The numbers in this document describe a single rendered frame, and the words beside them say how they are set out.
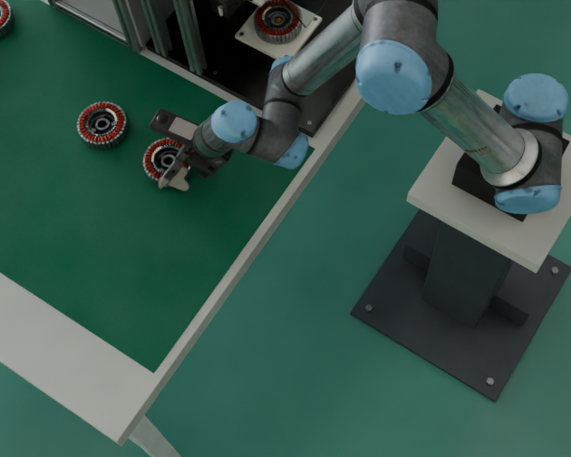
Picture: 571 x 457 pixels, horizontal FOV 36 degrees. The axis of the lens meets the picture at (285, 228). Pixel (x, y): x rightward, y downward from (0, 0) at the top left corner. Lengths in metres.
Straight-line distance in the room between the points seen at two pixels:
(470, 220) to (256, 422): 0.95
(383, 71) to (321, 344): 1.38
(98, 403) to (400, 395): 1.02
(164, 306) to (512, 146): 0.78
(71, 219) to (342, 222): 1.02
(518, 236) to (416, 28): 0.69
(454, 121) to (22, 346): 0.99
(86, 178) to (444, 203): 0.80
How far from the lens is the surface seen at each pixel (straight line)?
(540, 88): 1.71
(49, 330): 1.89
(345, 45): 1.54
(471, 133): 1.49
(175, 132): 1.77
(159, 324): 1.83
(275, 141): 1.65
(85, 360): 1.85
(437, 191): 1.93
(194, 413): 2.55
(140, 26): 2.09
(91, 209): 1.97
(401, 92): 1.35
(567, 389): 2.62
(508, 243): 1.90
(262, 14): 2.09
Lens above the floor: 2.46
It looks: 65 degrees down
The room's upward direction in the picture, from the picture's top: 7 degrees counter-clockwise
